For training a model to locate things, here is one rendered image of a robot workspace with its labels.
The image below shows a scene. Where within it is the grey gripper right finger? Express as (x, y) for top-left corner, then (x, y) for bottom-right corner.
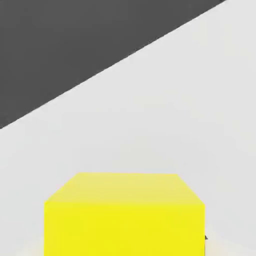
(204, 234), (256, 256)

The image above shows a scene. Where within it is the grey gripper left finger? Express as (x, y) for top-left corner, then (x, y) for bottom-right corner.
(13, 237), (45, 256)

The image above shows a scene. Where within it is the small yellow cube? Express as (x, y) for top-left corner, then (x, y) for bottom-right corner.
(43, 171), (206, 256)

